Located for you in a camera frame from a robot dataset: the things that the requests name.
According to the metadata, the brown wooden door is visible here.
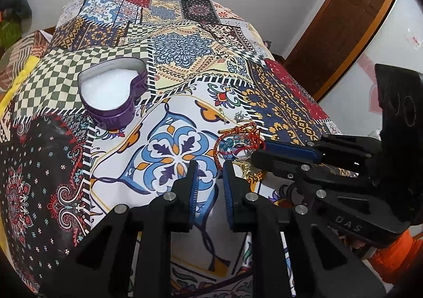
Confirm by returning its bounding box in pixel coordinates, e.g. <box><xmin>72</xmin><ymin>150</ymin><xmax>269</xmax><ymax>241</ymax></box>
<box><xmin>284</xmin><ymin>0</ymin><xmax>394</xmax><ymax>100</ymax></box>

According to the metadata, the gold earring jewelry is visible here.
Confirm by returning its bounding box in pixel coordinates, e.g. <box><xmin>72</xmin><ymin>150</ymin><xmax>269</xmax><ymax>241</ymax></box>
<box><xmin>235</xmin><ymin>161</ymin><xmax>267</xmax><ymax>186</ymax></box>

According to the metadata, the red beaded bracelet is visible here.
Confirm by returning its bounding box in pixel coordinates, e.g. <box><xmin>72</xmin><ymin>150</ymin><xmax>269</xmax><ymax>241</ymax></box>
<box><xmin>213</xmin><ymin>121</ymin><xmax>267</xmax><ymax>171</ymax></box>

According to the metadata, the striped orange brown blanket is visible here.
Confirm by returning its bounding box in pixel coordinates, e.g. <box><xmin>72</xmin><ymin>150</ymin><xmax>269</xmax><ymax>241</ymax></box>
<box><xmin>1</xmin><ymin>30</ymin><xmax>52</xmax><ymax>94</ymax></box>

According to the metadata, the green patterned box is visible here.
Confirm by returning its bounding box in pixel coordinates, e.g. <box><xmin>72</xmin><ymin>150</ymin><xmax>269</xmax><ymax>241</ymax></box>
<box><xmin>0</xmin><ymin>19</ymin><xmax>22</xmax><ymax>50</ymax></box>

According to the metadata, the purple heart-shaped tin box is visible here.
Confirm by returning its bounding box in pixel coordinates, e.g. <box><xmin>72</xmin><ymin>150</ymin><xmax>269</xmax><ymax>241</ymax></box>
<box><xmin>77</xmin><ymin>57</ymin><xmax>148</xmax><ymax>130</ymax></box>

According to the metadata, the colourful patchwork bed cover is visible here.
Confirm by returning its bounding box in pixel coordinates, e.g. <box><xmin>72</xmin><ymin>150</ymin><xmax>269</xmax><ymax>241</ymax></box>
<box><xmin>1</xmin><ymin>0</ymin><xmax>338</xmax><ymax>297</ymax></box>

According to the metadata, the silver charm jewelry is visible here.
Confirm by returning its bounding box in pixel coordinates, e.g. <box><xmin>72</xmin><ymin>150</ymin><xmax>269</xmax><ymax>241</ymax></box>
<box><xmin>234</xmin><ymin>111</ymin><xmax>247</xmax><ymax>122</ymax></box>

